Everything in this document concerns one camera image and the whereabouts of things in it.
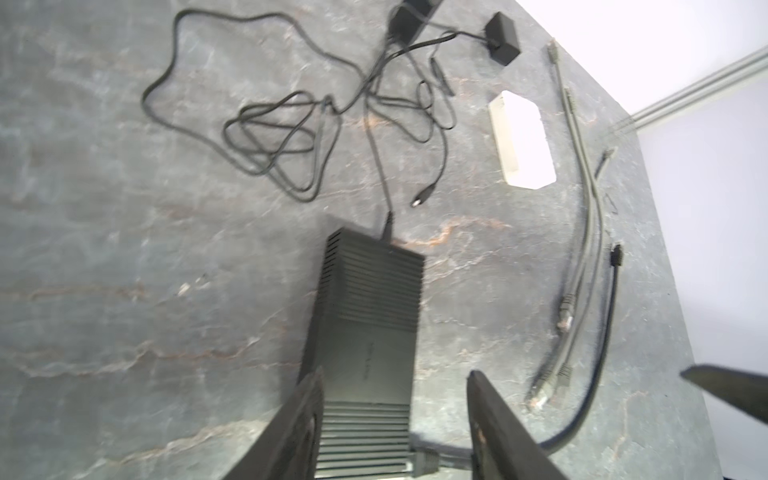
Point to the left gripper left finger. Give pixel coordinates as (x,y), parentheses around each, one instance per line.
(288,447)

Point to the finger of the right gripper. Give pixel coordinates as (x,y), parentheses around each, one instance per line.
(745,391)

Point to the black power adapter with prongs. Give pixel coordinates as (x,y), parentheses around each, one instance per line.
(409,18)

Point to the black cube power adapter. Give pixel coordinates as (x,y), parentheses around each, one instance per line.
(502,39)

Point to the white router box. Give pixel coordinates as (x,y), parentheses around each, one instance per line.
(523,150)

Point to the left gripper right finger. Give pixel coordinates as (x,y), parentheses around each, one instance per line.
(501,446)

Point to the black network switch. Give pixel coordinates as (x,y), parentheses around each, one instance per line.
(363,336)

